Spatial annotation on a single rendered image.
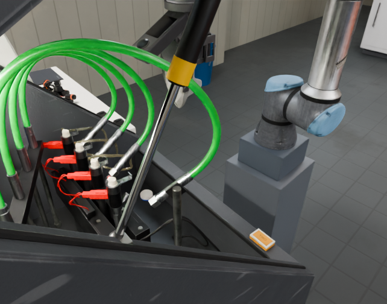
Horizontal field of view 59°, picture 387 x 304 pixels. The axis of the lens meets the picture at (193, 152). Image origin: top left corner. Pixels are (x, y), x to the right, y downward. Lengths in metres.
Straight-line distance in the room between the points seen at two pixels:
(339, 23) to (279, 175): 0.51
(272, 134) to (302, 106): 0.18
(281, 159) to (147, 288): 0.89
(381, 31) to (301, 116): 4.27
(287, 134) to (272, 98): 0.14
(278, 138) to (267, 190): 0.19
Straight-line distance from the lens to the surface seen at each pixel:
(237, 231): 0.84
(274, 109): 1.15
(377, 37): 5.32
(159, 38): 0.62
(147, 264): 0.33
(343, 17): 0.99
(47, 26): 3.32
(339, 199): 2.52
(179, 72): 0.27
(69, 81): 1.55
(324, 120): 1.04
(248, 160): 1.27
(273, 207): 1.26
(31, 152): 0.88
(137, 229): 0.80
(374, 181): 2.78
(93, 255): 0.28
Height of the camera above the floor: 1.56
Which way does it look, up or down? 35 degrees down
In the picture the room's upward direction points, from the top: 1 degrees clockwise
